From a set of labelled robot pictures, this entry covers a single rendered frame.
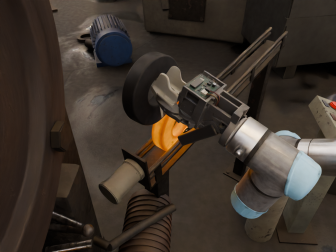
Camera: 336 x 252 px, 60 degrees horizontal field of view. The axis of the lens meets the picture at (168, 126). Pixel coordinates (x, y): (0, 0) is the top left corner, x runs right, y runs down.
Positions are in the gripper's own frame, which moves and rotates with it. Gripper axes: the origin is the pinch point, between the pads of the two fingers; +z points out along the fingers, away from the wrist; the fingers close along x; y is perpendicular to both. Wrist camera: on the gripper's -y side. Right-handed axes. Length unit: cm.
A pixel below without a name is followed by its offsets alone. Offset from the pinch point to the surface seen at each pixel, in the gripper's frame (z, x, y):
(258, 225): -43, -34, -66
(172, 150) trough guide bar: -9.0, -1.4, -16.9
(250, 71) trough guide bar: -8.2, -42.3, -13.2
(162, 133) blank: -5.6, -0.3, -12.4
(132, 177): -7.4, 11.2, -16.7
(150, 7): 134, -174, -98
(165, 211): -16.5, 7.1, -27.2
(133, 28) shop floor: 153, -176, -131
